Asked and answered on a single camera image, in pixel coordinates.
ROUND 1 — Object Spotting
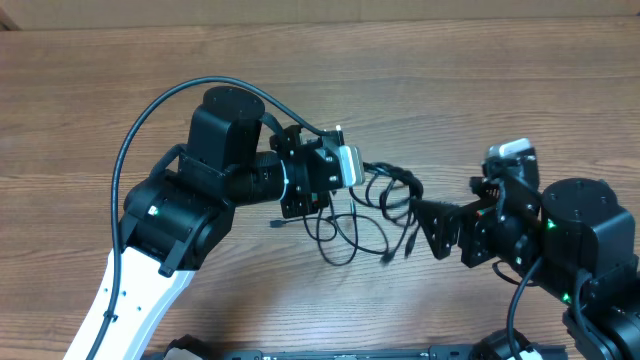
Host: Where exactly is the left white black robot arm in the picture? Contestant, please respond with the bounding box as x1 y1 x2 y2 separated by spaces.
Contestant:
66 85 364 359

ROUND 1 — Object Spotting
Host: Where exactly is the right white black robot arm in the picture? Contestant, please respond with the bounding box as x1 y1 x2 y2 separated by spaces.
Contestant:
411 175 639 359

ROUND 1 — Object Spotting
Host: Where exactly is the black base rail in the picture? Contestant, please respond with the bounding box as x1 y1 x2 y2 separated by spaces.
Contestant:
142 330 513 360

